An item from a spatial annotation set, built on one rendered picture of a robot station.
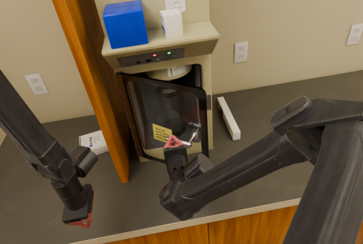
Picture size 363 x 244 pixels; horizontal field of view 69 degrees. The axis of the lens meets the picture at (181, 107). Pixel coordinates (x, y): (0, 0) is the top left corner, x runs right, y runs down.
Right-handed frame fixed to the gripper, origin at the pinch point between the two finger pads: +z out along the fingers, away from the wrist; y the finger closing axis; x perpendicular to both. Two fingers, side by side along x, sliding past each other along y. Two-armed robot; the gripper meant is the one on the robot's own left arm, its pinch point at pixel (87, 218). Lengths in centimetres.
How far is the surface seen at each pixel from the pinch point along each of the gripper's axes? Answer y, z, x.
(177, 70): 35, -24, -34
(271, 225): 5, 38, -63
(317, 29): 75, -10, -113
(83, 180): 28.1, 16.2, 10.3
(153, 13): 33, -45, -29
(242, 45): 75, -9, -72
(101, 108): 23.4, -21.2, -8.2
